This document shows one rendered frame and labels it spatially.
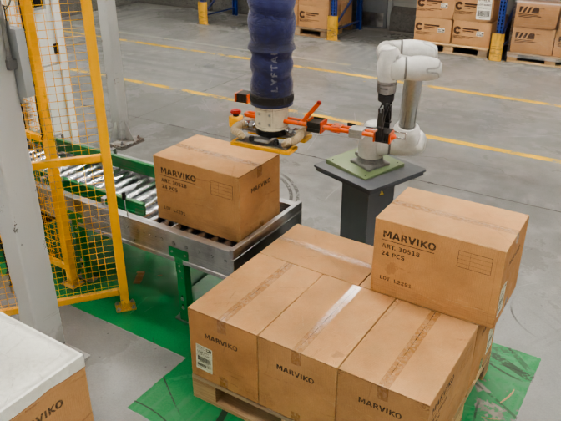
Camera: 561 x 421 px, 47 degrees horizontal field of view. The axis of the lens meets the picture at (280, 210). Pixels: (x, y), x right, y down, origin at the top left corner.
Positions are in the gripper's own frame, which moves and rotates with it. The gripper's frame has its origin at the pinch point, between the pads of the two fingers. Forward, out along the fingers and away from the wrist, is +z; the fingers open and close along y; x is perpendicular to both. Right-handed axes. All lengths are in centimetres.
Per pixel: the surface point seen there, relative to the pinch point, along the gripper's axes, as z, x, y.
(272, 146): 11, -53, 14
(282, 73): -25, -50, 7
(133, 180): 71, -180, -28
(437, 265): 46, 39, 31
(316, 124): -1.9, -32.3, 5.7
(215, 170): 30, -86, 16
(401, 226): 31.4, 20.5, 29.6
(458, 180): 125, -3, -247
